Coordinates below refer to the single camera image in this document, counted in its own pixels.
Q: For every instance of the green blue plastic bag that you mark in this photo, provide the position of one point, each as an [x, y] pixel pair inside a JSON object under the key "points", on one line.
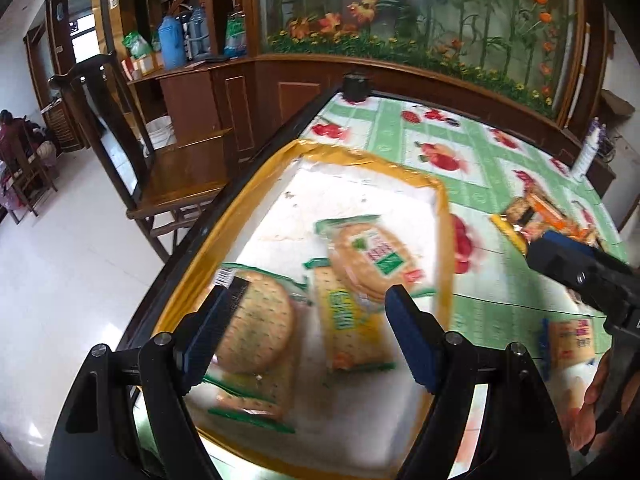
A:
{"points": [[235, 35]]}

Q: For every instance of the white spray bottle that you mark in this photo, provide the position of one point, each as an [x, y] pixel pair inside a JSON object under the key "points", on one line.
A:
{"points": [[586, 152]]}

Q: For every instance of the orange cracker packet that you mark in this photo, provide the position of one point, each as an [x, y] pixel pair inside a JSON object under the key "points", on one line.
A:
{"points": [[555, 215]]}

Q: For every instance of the wooden cabinet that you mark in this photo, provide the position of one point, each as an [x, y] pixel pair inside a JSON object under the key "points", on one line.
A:
{"points": [[215, 105]]}

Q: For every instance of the blue thermos jug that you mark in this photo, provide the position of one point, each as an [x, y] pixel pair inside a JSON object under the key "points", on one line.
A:
{"points": [[171, 42]]}

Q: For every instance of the person's right hand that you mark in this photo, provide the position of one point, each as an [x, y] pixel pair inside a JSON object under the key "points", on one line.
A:
{"points": [[590, 400]]}

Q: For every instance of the white box with yellow rim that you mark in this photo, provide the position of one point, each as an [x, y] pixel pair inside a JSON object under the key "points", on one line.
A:
{"points": [[380, 400]]}

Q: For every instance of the floral glass panel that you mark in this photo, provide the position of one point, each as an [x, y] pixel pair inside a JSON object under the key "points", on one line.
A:
{"points": [[420, 25]]}

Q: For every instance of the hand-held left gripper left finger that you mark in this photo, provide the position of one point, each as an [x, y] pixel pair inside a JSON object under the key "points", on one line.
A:
{"points": [[210, 332]]}

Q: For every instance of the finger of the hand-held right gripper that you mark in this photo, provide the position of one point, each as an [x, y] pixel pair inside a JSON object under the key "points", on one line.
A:
{"points": [[560, 260]]}

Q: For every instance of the round cracker packet green label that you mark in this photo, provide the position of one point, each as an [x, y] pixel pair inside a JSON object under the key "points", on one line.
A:
{"points": [[370, 255]]}

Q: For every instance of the green fruit print tablecloth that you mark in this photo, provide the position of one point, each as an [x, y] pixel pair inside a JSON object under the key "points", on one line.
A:
{"points": [[500, 280]]}

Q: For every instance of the dark wooden chair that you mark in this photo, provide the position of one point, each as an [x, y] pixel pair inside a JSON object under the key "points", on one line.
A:
{"points": [[165, 180]]}

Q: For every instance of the small black box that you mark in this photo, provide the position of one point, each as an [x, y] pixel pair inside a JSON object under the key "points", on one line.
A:
{"points": [[356, 87]]}

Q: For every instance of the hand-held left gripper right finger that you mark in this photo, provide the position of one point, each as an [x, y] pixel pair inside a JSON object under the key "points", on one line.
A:
{"points": [[411, 340]]}

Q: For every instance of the yellow snack packet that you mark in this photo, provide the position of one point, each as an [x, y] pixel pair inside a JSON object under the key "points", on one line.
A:
{"points": [[510, 227]]}

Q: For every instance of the green edged cracker packet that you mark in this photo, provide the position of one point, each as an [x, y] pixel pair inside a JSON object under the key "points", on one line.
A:
{"points": [[255, 400]]}

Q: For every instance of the pale orange snack packet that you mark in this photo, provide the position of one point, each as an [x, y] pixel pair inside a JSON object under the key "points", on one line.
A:
{"points": [[570, 342]]}

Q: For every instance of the green white bag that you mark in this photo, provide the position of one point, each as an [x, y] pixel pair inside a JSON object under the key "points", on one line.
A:
{"points": [[136, 46]]}

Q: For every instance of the rectangular yellow cracker packet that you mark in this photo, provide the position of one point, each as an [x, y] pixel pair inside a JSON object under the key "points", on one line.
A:
{"points": [[350, 320]]}

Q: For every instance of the clear water bottle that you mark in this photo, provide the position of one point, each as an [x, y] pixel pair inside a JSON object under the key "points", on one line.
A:
{"points": [[199, 30]]}

